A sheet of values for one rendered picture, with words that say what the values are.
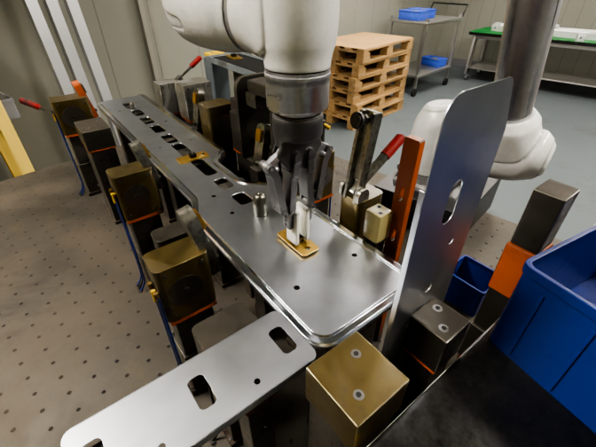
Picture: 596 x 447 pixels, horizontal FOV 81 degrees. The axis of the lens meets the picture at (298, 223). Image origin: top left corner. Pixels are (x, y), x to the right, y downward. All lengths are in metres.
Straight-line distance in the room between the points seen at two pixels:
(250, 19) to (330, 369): 0.42
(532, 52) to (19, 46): 2.89
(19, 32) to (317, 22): 2.78
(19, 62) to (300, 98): 2.77
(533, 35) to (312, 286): 0.72
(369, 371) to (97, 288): 0.86
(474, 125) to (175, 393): 0.43
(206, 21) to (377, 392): 0.50
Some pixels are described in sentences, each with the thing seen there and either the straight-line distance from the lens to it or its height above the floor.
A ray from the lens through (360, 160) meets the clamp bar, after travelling 0.67.
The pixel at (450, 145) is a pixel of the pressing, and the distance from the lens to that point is 0.31.
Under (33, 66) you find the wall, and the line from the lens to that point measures 3.16.
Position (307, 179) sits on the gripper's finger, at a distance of 0.57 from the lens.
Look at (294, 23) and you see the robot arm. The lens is 0.46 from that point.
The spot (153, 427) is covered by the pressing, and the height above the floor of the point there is 1.00.
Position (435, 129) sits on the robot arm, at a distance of 1.16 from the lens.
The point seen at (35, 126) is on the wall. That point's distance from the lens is 3.22.
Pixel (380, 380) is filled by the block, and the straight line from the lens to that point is 0.41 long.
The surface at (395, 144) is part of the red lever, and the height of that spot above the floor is 1.14.
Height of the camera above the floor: 1.41
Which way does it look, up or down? 36 degrees down
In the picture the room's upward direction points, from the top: straight up
